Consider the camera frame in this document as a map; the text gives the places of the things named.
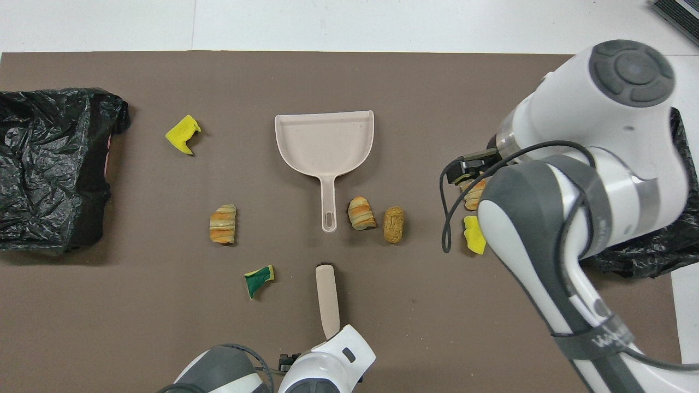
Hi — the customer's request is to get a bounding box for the beige plastic dustpan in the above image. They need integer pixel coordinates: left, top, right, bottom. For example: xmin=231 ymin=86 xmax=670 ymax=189
xmin=274 ymin=110 xmax=375 ymax=234

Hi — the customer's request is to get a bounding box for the black grille device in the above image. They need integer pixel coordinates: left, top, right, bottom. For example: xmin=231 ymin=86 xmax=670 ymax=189
xmin=650 ymin=0 xmax=699 ymax=31

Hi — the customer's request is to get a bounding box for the black bag lined bin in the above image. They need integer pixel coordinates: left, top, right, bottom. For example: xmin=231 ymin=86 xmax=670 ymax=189
xmin=579 ymin=106 xmax=699 ymax=279
xmin=0 ymin=87 xmax=132 ymax=254

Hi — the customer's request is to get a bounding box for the green and yellow sponge piece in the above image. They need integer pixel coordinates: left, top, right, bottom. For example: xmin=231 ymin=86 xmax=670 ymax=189
xmin=244 ymin=265 xmax=275 ymax=299

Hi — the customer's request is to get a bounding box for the yellow sponge wedge piece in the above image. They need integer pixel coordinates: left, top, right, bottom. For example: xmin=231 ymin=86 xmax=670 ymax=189
xmin=463 ymin=216 xmax=488 ymax=255

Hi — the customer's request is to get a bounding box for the beige brush with black bristles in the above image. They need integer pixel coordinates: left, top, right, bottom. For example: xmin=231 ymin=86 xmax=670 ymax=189
xmin=315 ymin=264 xmax=341 ymax=340

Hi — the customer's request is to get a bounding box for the brown bread roll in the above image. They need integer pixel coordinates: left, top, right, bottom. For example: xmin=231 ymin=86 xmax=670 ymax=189
xmin=383 ymin=206 xmax=405 ymax=244

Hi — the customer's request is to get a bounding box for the brown table mat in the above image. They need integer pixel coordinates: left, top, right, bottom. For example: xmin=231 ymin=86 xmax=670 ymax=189
xmin=0 ymin=52 xmax=683 ymax=393

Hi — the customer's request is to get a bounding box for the striped croissant bread piece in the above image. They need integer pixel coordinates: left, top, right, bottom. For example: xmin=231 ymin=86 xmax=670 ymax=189
xmin=209 ymin=204 xmax=238 ymax=245
xmin=348 ymin=196 xmax=377 ymax=231
xmin=463 ymin=179 xmax=488 ymax=211

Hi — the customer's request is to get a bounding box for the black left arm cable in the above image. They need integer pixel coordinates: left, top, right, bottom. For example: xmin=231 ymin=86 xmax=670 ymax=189
xmin=218 ymin=344 xmax=274 ymax=391

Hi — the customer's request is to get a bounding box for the notched yellow sponge piece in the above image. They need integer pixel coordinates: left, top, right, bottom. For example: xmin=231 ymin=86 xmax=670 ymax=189
xmin=165 ymin=114 xmax=202 ymax=156

